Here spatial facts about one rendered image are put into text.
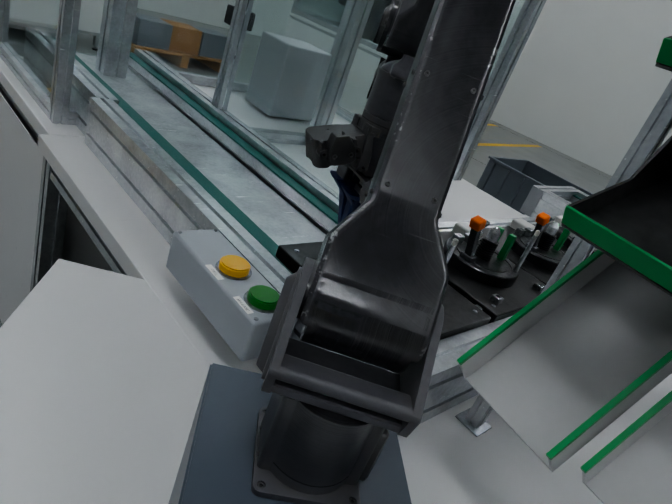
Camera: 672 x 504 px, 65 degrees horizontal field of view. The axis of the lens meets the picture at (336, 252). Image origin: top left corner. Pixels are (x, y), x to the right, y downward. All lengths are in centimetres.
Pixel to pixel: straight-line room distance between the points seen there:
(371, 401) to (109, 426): 38
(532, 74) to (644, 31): 200
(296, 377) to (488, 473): 50
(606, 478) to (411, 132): 42
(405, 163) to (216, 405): 20
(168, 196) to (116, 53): 73
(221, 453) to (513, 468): 51
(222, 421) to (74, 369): 34
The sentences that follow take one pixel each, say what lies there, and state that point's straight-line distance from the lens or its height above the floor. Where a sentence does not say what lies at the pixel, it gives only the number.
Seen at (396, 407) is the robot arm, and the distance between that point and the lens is 28.
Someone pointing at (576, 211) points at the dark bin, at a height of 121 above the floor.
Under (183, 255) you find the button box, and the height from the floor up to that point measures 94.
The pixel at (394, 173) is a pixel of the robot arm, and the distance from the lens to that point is 29.
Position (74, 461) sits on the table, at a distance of 58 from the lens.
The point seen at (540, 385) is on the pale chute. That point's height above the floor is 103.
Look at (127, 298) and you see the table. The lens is 78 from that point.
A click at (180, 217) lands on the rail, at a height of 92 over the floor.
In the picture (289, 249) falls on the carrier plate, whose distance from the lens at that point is 77.
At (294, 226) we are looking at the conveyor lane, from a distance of 97.
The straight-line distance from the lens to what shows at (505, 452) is 79.
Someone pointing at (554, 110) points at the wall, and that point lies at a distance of 1163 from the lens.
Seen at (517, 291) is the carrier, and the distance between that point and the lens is 97.
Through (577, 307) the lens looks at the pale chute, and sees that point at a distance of 66.
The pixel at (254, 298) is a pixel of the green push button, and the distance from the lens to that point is 63.
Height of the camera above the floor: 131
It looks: 25 degrees down
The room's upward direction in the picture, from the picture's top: 21 degrees clockwise
